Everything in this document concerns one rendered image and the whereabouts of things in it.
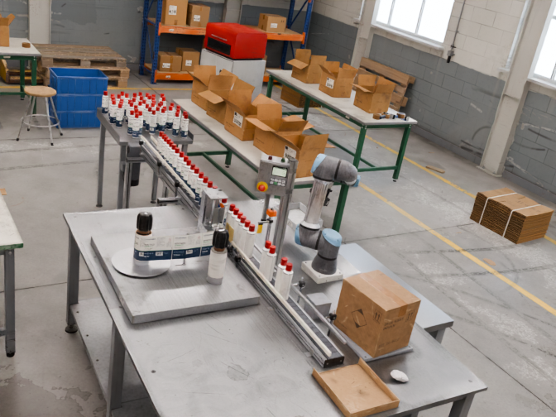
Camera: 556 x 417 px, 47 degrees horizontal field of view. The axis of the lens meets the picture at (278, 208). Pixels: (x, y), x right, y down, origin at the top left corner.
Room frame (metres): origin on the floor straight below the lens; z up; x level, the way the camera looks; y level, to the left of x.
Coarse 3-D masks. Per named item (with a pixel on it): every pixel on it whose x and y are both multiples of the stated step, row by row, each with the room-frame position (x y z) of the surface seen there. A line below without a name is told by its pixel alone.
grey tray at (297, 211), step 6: (294, 204) 3.81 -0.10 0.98; (300, 204) 3.83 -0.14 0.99; (276, 210) 3.70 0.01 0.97; (294, 210) 3.80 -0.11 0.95; (300, 210) 3.81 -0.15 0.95; (288, 216) 3.70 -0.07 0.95; (294, 216) 3.71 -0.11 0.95; (300, 216) 3.73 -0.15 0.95; (288, 222) 3.58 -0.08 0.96; (294, 222) 3.63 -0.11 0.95; (294, 228) 3.52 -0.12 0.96
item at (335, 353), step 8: (248, 264) 3.12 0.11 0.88; (256, 264) 3.14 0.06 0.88; (272, 280) 2.99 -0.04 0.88; (280, 304) 2.77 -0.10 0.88; (296, 304) 2.79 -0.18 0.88; (288, 312) 2.71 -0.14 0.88; (296, 312) 2.72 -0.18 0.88; (296, 320) 2.65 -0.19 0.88; (304, 320) 2.66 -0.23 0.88; (312, 328) 2.60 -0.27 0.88; (320, 336) 2.55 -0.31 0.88; (328, 344) 2.50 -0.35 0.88; (336, 352) 2.45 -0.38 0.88
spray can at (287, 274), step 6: (288, 264) 2.83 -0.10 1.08; (288, 270) 2.82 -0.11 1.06; (282, 276) 2.82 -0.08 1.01; (288, 276) 2.81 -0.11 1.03; (282, 282) 2.81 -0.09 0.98; (288, 282) 2.81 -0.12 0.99; (282, 288) 2.81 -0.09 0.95; (288, 288) 2.81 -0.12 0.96; (282, 294) 2.81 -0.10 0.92; (288, 294) 2.82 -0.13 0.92
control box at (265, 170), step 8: (264, 160) 3.20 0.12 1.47; (272, 160) 3.22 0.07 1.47; (280, 160) 3.25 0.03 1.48; (264, 168) 3.19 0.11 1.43; (288, 168) 3.19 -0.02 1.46; (264, 176) 3.19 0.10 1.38; (272, 176) 3.19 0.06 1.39; (288, 176) 3.19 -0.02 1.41; (256, 184) 3.20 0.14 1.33; (264, 184) 3.19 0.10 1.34; (264, 192) 3.19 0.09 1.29; (272, 192) 3.19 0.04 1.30; (280, 192) 3.19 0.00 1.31
